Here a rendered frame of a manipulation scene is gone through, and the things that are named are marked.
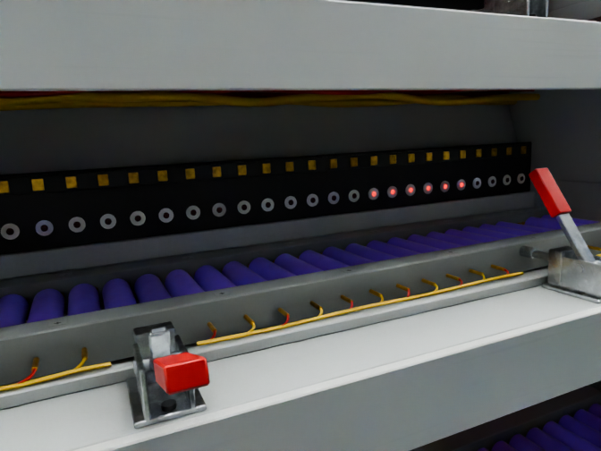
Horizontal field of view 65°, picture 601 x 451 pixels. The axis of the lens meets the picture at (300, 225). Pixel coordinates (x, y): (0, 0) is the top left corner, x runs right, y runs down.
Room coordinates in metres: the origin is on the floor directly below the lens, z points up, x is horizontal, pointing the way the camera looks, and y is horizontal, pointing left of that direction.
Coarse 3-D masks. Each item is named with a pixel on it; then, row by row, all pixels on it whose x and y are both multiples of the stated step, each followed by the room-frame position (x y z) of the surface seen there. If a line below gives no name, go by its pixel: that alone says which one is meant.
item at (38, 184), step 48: (528, 144) 0.49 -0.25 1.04; (0, 192) 0.30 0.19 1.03; (48, 192) 0.32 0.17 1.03; (96, 192) 0.33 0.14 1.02; (144, 192) 0.34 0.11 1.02; (192, 192) 0.36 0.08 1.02; (240, 192) 0.37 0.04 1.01; (288, 192) 0.39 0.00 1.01; (384, 192) 0.43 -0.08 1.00; (432, 192) 0.45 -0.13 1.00; (480, 192) 0.48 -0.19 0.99; (0, 240) 0.31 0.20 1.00; (48, 240) 0.32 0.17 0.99; (96, 240) 0.34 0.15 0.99
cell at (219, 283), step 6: (198, 270) 0.34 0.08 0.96; (204, 270) 0.33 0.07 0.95; (210, 270) 0.33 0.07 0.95; (216, 270) 0.33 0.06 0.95; (198, 276) 0.33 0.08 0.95; (204, 276) 0.32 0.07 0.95; (210, 276) 0.32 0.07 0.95; (216, 276) 0.31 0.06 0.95; (222, 276) 0.32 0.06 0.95; (198, 282) 0.33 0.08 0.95; (204, 282) 0.32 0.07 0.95; (210, 282) 0.31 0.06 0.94; (216, 282) 0.30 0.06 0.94; (222, 282) 0.30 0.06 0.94; (228, 282) 0.30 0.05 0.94; (204, 288) 0.31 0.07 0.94; (210, 288) 0.30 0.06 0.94; (216, 288) 0.30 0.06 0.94; (222, 288) 0.29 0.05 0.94
